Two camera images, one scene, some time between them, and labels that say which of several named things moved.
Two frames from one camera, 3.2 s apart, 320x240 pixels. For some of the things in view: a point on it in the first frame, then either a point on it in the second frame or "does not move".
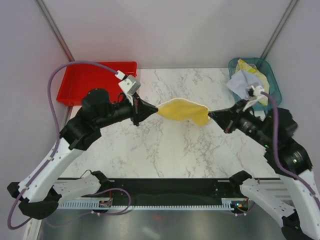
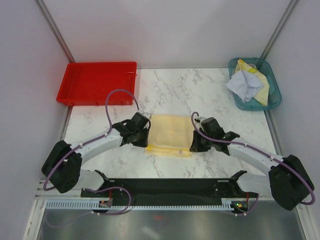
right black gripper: x=226 y=118 to x=195 y=146
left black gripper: x=142 y=109 to x=144 y=142
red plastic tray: x=77 y=79 does not move
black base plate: x=169 y=190 does not move
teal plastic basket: x=263 y=68 does not move
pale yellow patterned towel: x=241 y=65 does not move
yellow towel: x=179 y=109 to x=170 y=135
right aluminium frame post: x=272 y=39 does not move
